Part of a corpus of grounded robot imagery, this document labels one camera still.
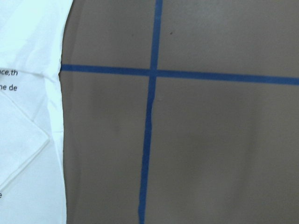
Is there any white long-sleeve printed shirt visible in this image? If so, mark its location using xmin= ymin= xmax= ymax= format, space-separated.
xmin=0 ymin=0 xmax=72 ymax=224

